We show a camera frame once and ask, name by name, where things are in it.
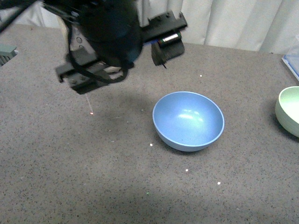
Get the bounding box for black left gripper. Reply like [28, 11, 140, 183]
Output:
[43, 0, 187, 95]

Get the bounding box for blue bowl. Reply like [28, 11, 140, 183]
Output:
[152, 91, 225, 152]

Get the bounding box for green bowl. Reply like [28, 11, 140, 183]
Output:
[275, 86, 299, 137]

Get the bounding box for cream toaster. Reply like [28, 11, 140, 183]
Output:
[57, 16, 124, 74]

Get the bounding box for grey green rack corner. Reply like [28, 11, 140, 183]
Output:
[0, 44, 18, 67]

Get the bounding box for white curtain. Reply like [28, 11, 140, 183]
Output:
[0, 0, 299, 55]

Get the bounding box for clear plastic container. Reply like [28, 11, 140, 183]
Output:
[282, 44, 299, 80]

